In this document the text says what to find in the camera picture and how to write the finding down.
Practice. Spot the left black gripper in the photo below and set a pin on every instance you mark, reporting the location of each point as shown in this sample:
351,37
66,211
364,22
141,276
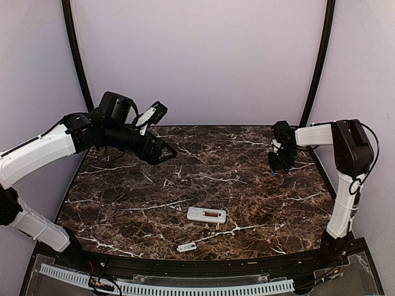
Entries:
153,158

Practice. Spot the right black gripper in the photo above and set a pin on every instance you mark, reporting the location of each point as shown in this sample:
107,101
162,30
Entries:
274,164

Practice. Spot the white remote control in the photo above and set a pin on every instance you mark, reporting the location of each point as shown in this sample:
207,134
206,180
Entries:
206,215

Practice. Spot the white battery compartment cover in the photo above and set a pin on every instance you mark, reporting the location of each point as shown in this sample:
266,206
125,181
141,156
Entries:
186,247

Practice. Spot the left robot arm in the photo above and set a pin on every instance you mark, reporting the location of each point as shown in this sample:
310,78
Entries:
104,126

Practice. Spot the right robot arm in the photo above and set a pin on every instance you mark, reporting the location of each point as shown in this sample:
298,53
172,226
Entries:
354,160

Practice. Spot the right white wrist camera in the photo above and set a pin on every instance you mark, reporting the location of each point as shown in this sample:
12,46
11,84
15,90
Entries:
275,145

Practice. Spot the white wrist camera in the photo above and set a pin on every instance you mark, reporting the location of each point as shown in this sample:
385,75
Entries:
275,145
151,116

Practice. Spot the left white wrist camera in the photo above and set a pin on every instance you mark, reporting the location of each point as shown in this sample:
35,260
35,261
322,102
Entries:
151,116

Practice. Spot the black front rail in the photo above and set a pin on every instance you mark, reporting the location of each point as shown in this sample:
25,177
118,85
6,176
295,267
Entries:
113,266

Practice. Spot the white slotted cable duct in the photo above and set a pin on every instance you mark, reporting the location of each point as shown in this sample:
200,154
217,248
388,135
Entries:
151,285

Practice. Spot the right black frame post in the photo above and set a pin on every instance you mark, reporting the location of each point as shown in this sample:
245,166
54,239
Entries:
319,65

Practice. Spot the black frame post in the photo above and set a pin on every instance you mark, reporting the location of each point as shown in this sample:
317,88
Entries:
76,53
319,65

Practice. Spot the left black frame post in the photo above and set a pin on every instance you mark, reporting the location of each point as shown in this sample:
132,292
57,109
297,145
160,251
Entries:
76,53

